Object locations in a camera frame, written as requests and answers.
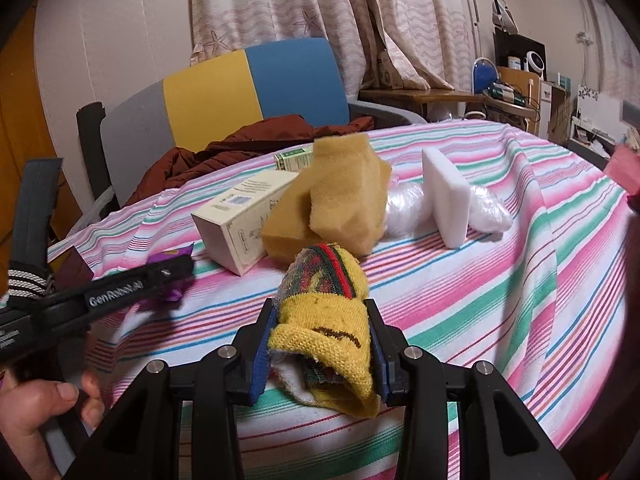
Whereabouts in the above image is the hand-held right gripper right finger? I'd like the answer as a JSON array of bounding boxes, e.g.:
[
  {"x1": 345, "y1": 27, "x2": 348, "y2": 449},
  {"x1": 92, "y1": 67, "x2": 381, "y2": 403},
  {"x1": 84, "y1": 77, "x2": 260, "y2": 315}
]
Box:
[{"x1": 364, "y1": 299, "x2": 576, "y2": 480}]

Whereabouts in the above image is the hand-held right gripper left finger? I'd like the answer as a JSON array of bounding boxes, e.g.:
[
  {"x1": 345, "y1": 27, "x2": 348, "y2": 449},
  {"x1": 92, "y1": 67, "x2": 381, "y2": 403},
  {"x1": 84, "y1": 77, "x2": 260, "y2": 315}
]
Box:
[{"x1": 65, "y1": 299, "x2": 277, "y2": 480}]

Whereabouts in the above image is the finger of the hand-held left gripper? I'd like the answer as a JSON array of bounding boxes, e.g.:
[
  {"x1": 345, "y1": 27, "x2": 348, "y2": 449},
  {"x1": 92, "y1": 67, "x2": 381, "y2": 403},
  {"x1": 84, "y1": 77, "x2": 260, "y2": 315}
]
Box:
[{"x1": 82, "y1": 254, "x2": 196, "y2": 318}]

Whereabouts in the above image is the purple plastic wrapper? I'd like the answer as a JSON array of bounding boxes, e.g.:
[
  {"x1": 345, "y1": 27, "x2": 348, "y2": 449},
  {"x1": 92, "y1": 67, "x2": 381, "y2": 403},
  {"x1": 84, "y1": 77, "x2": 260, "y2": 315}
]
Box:
[{"x1": 145, "y1": 244, "x2": 196, "y2": 304}]

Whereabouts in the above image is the yellow patterned sock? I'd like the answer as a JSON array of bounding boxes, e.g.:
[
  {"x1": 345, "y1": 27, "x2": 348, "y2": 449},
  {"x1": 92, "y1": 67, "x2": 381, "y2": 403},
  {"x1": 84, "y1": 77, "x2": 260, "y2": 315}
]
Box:
[{"x1": 267, "y1": 242, "x2": 383, "y2": 418}]

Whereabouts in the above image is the cream cardboard box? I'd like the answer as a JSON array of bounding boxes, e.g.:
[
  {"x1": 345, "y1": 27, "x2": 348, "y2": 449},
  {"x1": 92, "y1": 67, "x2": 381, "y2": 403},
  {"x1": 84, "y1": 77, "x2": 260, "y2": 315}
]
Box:
[{"x1": 191, "y1": 169, "x2": 301, "y2": 277}]

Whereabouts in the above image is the clear plastic bubble bag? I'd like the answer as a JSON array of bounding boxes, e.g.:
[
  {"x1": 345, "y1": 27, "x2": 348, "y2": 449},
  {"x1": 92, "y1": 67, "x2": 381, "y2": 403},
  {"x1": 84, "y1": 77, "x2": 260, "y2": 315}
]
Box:
[
  {"x1": 386, "y1": 182, "x2": 442, "y2": 241},
  {"x1": 467, "y1": 185, "x2": 514, "y2": 234}
]

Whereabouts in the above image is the white foam block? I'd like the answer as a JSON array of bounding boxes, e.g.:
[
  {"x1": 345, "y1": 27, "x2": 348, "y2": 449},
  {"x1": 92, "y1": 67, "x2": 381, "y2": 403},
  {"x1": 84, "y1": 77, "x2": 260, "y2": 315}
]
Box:
[{"x1": 421, "y1": 147, "x2": 482, "y2": 249}]

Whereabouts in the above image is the small green box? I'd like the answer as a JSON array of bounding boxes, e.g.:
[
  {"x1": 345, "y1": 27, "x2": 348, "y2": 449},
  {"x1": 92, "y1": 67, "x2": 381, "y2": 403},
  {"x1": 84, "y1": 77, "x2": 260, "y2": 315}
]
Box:
[{"x1": 274, "y1": 147, "x2": 316, "y2": 171}]

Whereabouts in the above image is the person's left hand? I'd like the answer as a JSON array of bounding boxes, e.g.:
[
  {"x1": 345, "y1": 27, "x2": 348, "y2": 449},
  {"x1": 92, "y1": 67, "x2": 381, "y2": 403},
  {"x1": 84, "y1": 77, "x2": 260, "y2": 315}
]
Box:
[{"x1": 0, "y1": 374, "x2": 105, "y2": 480}]

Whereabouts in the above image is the wooden wardrobe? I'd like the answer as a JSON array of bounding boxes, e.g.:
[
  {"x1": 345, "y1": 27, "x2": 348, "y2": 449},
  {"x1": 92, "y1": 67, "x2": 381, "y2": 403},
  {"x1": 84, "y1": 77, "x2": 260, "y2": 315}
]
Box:
[{"x1": 0, "y1": 2, "x2": 58, "y2": 266}]

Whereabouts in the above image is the striped tablecloth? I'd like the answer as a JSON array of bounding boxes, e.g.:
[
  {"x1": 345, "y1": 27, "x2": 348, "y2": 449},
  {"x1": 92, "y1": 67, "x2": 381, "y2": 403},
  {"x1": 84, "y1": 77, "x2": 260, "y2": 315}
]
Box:
[{"x1": 47, "y1": 120, "x2": 637, "y2": 480}]

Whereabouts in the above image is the brown jacket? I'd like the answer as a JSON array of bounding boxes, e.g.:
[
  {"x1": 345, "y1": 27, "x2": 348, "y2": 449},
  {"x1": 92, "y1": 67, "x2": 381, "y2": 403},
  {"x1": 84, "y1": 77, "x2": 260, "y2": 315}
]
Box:
[{"x1": 124, "y1": 114, "x2": 376, "y2": 207}]

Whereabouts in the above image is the grey yellow blue chair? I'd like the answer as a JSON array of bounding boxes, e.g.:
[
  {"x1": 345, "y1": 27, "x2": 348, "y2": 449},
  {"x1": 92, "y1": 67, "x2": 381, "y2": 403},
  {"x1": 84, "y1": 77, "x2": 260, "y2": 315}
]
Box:
[{"x1": 92, "y1": 37, "x2": 427, "y2": 216}]

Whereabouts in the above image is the wooden desk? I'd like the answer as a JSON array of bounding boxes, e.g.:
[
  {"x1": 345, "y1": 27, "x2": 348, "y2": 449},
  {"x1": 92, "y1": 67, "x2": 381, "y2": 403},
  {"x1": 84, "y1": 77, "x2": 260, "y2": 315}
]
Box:
[{"x1": 357, "y1": 87, "x2": 490, "y2": 122}]

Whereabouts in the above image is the white storage box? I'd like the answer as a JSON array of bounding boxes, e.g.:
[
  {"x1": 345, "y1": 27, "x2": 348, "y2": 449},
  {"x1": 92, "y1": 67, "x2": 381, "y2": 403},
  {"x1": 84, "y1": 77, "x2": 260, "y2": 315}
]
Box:
[{"x1": 574, "y1": 84, "x2": 632, "y2": 147}]

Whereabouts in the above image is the white round fan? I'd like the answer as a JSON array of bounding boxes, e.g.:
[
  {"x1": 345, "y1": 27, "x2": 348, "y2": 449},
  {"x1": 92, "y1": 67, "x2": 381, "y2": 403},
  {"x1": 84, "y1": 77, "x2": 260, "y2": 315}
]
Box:
[{"x1": 522, "y1": 52, "x2": 547, "y2": 79}]

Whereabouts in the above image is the patterned curtain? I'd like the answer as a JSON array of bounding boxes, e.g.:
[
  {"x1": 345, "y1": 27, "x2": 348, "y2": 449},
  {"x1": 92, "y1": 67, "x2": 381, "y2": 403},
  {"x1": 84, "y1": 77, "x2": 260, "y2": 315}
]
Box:
[
  {"x1": 190, "y1": 0, "x2": 477, "y2": 92},
  {"x1": 582, "y1": 0, "x2": 640, "y2": 111}
]

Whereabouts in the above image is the black shelf unit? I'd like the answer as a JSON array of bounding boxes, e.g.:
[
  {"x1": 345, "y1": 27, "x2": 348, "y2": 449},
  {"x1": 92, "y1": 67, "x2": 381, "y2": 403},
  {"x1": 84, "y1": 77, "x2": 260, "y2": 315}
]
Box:
[{"x1": 492, "y1": 30, "x2": 547, "y2": 81}]

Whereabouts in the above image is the metal stand pole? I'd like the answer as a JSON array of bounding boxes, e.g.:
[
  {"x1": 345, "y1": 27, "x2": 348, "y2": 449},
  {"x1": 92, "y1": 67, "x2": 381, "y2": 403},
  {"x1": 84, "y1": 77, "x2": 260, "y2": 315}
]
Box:
[{"x1": 461, "y1": 0, "x2": 484, "y2": 61}]

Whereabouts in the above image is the clothes iron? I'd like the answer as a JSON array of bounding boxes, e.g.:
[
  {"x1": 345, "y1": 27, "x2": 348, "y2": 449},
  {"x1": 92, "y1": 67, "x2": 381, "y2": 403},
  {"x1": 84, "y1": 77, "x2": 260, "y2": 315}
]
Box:
[{"x1": 492, "y1": 0, "x2": 519, "y2": 32}]

